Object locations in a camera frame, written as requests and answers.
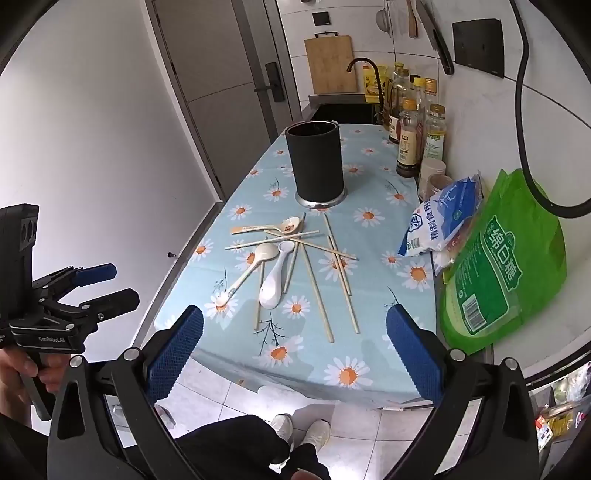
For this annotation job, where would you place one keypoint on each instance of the dark curved faucet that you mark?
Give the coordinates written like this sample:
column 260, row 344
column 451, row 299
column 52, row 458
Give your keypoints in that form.
column 380, row 92

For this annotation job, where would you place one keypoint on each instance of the white plastic rice scoop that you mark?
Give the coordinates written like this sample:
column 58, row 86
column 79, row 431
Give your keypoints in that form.
column 271, row 288

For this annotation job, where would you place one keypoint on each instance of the cluttered storage shelf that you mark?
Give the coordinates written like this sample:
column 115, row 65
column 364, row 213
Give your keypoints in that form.
column 563, row 415

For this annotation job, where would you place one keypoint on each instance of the yellow detergent bottle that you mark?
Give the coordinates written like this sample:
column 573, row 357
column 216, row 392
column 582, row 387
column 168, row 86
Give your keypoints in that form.
column 369, row 85

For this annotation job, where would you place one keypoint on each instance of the white shoe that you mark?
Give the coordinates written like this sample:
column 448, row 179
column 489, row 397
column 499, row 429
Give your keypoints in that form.
column 318, row 434
column 282, row 427

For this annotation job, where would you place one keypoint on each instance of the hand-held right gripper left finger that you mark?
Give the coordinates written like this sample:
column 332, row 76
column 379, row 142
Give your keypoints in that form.
column 178, row 350

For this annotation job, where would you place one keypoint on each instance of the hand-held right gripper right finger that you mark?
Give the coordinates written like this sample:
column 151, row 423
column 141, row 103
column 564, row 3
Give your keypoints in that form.
column 413, row 355

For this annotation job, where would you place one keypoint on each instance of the metal mesh strainer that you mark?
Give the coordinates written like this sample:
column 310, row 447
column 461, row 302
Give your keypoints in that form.
column 384, row 23

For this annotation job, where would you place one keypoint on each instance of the wooden cutting board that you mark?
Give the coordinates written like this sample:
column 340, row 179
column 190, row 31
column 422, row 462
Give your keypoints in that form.
column 330, row 64

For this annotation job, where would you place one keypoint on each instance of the oil bottle with yellow cap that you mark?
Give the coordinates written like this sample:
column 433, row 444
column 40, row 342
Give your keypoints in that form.
column 398, row 83

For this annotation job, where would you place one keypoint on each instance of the cream soup spoon red print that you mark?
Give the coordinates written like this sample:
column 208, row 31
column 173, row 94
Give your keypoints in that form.
column 292, row 225

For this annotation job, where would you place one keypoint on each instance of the person's left hand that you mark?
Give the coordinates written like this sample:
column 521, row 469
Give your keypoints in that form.
column 14, row 374

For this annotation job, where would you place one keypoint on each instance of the red sauce bottle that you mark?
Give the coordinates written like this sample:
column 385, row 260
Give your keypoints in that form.
column 420, row 134

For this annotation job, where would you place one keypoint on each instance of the clear packet with red print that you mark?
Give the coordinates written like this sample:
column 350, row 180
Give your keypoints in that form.
column 443, row 261

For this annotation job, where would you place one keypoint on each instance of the small black wall switch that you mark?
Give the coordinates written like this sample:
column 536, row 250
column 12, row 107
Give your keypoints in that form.
column 321, row 18

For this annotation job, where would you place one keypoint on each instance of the clear bottle with yellow cap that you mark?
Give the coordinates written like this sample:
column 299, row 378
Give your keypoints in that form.
column 419, row 90

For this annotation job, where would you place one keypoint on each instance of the dark soy sauce bottle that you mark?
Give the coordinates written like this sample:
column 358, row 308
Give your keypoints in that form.
column 394, row 125

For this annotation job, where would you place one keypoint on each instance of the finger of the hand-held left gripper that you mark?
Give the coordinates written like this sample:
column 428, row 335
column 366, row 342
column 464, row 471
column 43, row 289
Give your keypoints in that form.
column 97, row 273
column 115, row 302

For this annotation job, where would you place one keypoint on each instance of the small bottle with cream label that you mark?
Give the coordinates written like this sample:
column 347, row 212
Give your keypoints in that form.
column 408, row 138

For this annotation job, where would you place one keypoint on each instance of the tall clear bottle gold cap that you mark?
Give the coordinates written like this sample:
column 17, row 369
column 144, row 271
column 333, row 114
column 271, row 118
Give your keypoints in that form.
column 430, row 92

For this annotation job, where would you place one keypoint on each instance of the black cylindrical utensil holder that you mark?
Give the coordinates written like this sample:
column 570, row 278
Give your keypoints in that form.
column 316, row 161

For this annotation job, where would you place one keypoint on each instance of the bunch of wooden chopsticks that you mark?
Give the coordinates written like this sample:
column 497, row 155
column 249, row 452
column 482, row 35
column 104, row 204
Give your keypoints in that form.
column 319, row 300

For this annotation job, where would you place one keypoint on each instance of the green sugar bag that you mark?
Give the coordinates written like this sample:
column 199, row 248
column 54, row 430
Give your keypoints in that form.
column 498, row 277

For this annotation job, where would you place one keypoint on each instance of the grey door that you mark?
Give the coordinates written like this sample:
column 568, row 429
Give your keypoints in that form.
column 221, row 92

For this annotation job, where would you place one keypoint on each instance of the black kitchen sink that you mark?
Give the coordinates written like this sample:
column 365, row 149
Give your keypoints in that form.
column 341, row 113

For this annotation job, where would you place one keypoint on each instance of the blue daisy print tablecloth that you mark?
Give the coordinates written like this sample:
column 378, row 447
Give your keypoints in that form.
column 369, row 240

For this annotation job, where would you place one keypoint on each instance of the person's dark trousers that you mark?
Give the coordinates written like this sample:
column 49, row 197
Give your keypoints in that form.
column 231, row 447

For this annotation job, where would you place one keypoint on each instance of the large cream plastic spoon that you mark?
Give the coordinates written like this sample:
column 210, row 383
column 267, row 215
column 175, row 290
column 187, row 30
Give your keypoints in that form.
column 265, row 254

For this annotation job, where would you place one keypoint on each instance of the large black wall panel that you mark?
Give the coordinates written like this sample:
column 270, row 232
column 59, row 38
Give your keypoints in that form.
column 478, row 46

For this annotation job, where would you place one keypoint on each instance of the wooden spatula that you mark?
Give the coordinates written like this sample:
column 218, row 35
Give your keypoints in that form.
column 412, row 25

